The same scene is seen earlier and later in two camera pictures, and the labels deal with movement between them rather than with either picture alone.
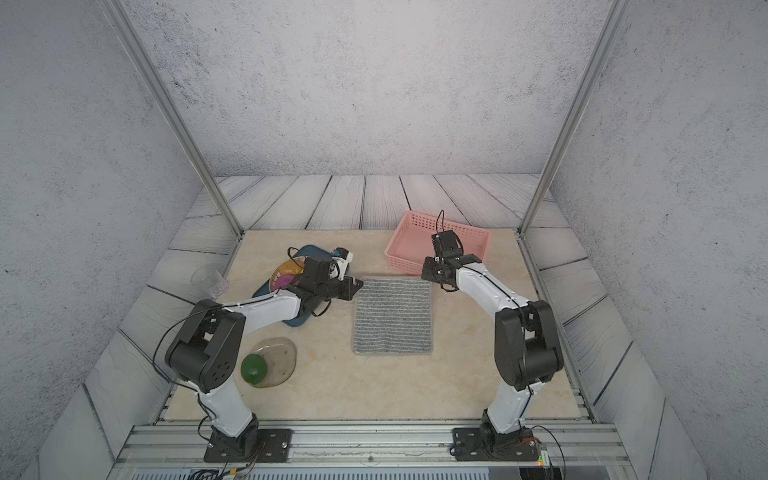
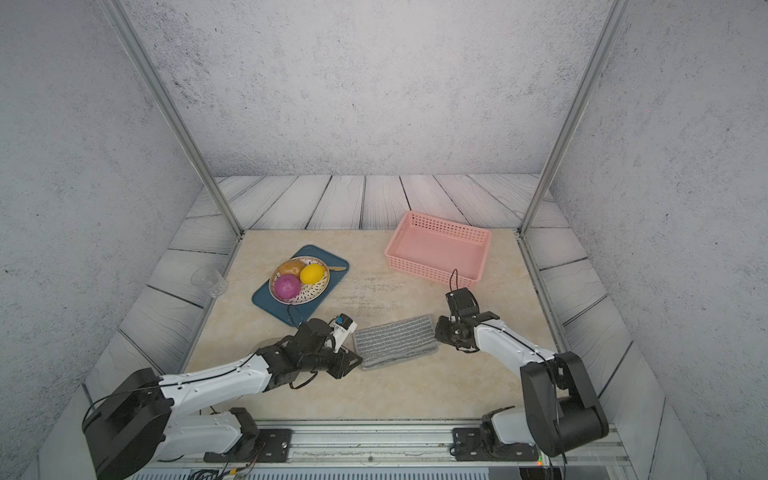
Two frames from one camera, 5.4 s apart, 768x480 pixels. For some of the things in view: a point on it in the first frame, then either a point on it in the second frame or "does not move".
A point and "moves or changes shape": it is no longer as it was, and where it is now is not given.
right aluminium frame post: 616,14 does not move
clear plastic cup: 209,282 does not move
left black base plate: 274,446 does not move
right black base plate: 468,446 does not move
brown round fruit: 290,266 does not move
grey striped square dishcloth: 393,316 moves or changes shape
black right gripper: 427,271 to 441,331
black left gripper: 349,290 to 344,361
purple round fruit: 282,280 does not move
